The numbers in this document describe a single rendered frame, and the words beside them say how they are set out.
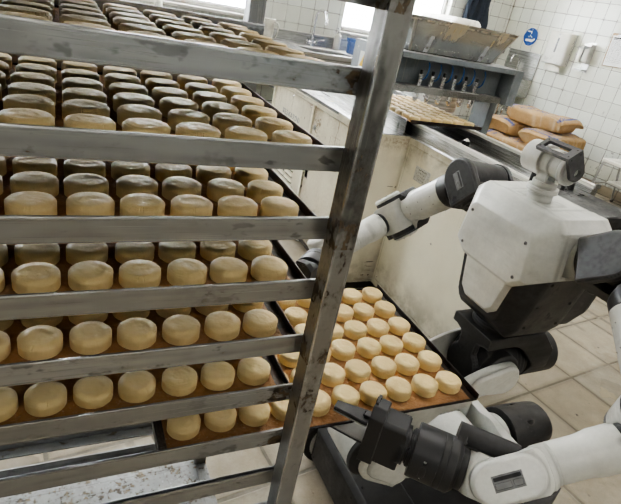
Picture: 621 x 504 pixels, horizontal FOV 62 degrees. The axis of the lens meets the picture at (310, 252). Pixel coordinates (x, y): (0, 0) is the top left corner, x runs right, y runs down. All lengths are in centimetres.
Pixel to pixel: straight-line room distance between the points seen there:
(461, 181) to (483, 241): 20
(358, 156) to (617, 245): 60
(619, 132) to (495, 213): 521
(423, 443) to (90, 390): 49
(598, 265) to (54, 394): 90
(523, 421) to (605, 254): 73
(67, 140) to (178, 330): 30
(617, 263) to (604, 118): 541
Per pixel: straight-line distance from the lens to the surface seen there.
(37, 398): 76
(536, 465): 87
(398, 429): 86
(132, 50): 53
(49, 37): 52
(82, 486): 149
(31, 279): 65
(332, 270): 65
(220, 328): 72
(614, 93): 640
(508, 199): 117
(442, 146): 222
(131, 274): 66
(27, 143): 55
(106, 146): 55
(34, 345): 70
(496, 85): 271
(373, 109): 58
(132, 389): 76
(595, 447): 92
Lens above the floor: 130
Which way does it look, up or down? 26 degrees down
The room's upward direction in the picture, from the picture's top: 12 degrees clockwise
